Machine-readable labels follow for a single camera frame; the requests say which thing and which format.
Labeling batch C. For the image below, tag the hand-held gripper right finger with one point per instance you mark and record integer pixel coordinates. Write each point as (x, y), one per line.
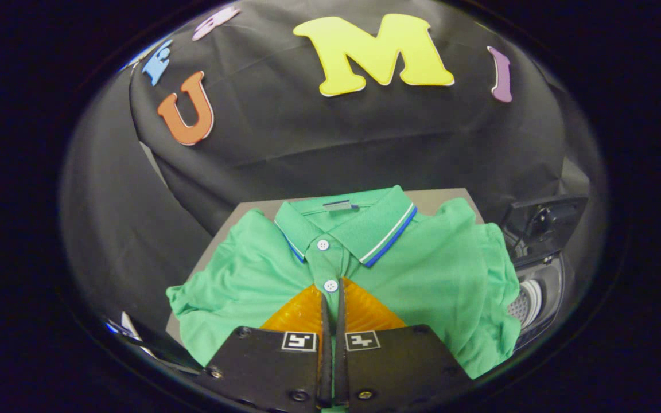
(393, 373)

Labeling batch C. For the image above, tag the transparent washing machine lid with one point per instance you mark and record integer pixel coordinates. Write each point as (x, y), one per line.
(560, 215)

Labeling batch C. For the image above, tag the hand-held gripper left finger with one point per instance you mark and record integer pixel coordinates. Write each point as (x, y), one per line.
(267, 373)

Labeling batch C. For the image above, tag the blue and white object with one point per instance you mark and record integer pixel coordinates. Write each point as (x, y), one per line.
(129, 330)

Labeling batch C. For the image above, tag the grey washing machine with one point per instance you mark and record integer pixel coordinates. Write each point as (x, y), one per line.
(545, 287)

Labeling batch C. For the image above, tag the green polo shirt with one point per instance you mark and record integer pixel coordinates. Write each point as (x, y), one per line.
(439, 275)

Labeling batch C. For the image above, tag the beige cabinet with dark top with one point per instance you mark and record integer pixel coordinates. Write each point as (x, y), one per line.
(238, 213)

